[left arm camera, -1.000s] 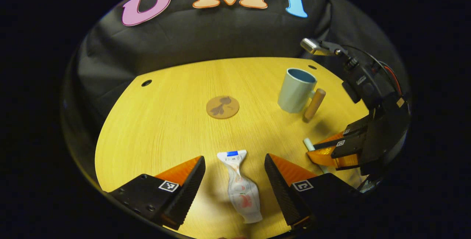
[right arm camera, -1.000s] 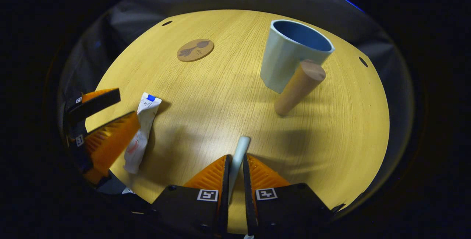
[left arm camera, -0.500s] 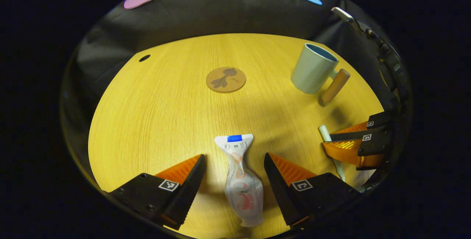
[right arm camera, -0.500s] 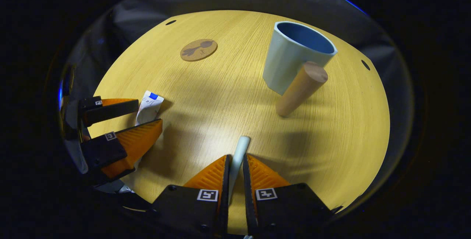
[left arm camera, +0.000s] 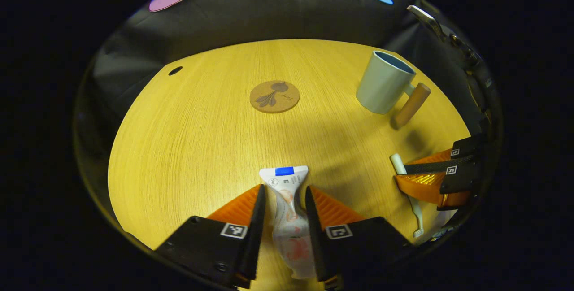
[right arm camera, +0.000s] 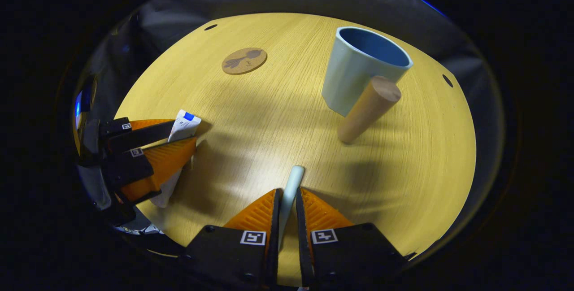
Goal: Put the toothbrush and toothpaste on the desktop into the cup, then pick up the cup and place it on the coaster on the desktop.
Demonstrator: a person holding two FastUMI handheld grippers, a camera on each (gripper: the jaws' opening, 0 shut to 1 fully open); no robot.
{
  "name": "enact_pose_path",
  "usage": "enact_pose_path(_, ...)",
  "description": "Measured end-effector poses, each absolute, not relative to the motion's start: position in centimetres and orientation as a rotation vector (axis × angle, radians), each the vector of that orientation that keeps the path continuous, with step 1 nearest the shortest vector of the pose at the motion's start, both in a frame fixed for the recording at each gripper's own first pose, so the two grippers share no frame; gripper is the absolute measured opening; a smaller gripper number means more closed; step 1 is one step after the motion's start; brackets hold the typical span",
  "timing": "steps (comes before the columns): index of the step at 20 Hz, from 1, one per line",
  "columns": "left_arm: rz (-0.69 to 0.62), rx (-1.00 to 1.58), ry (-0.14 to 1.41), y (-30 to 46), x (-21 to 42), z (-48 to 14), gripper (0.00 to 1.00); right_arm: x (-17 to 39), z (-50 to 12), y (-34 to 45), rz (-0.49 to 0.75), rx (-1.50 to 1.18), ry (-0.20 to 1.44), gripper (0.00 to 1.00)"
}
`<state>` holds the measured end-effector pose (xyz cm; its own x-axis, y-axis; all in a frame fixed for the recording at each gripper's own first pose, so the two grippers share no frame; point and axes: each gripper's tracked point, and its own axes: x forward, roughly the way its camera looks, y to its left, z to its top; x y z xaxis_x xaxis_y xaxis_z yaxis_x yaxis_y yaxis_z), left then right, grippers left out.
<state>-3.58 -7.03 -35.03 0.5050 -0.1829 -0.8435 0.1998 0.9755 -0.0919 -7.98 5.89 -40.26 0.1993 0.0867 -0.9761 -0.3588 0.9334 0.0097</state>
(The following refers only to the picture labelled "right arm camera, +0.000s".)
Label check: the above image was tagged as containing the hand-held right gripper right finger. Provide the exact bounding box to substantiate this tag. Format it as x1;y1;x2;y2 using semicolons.
295;187;406;290

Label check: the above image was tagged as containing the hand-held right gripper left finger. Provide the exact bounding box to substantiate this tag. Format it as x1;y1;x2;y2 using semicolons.
179;188;281;290

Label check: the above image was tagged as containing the white toothpaste tube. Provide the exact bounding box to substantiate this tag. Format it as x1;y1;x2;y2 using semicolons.
149;109;202;208

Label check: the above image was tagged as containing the pale green toothbrush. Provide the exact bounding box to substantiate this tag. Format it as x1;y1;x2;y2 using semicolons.
278;165;306;251

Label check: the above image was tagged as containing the round brown coaster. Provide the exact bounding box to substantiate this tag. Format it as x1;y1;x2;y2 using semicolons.
222;48;268;75

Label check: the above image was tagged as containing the light blue cup wooden handle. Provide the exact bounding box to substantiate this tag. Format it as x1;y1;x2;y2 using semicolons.
321;26;413;145

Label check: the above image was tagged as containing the wooden desktop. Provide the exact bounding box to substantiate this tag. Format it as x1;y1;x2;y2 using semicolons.
114;12;477;288

